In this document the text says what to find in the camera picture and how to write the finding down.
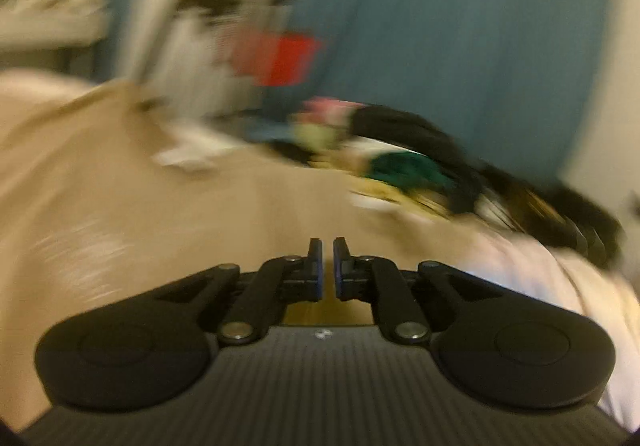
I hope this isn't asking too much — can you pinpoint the red object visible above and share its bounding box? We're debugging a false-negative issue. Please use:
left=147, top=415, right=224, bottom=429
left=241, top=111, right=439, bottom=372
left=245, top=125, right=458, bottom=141
left=239, top=32, right=325, bottom=87

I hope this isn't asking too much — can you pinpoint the small white cloth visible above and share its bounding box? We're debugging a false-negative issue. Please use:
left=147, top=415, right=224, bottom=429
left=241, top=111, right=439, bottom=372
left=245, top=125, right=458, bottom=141
left=152, top=123, right=241, bottom=173

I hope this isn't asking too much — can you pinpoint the pile of mixed clothes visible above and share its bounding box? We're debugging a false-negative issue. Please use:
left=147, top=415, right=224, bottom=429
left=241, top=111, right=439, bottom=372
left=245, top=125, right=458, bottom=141
left=292, top=96, right=626, bottom=271

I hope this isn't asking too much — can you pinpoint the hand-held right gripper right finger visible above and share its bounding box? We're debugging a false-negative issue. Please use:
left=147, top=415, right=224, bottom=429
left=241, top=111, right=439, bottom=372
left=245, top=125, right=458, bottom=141
left=332, top=237, right=502, bottom=347

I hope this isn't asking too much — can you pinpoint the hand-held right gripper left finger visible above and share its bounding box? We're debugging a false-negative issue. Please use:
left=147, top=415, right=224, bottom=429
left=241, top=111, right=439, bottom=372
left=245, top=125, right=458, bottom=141
left=151, top=238, right=324, bottom=347

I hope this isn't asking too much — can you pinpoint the beige bed blanket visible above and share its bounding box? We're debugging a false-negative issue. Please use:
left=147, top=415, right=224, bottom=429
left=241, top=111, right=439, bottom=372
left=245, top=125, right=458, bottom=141
left=0, top=70, right=501, bottom=429

